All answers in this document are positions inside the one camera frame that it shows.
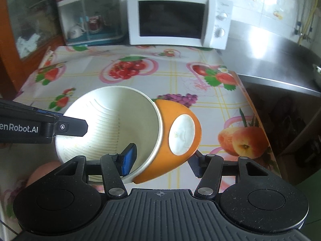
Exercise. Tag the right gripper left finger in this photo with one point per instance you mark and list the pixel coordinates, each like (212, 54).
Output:
(116, 166)

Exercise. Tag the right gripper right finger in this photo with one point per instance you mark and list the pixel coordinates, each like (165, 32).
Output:
(207, 168)

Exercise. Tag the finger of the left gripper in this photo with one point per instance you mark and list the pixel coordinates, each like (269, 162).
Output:
(69, 126)

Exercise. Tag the pink plastic bowl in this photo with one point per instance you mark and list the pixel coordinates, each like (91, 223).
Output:
(42, 171)

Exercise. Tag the cream and orange bowl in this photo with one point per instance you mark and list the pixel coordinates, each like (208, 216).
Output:
(166, 133)

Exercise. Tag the green kitchen cupboard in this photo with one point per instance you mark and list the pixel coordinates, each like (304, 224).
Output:
(311, 187)

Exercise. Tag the fruit pattern tablecloth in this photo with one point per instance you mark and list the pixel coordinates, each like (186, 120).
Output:
(70, 72)

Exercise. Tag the white teapot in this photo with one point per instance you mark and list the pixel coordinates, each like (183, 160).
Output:
(76, 31)

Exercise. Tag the red patterned glass mug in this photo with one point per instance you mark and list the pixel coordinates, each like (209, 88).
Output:
(94, 23)

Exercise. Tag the wooden display cabinet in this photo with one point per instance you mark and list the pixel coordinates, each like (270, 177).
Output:
(28, 29)

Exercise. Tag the white glass-front storage cabinet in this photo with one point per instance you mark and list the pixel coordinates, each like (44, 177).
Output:
(113, 12)

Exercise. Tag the stainless steel countertop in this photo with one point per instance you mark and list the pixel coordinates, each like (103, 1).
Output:
(262, 57)

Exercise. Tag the white microwave oven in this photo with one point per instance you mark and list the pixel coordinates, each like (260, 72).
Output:
(196, 23)

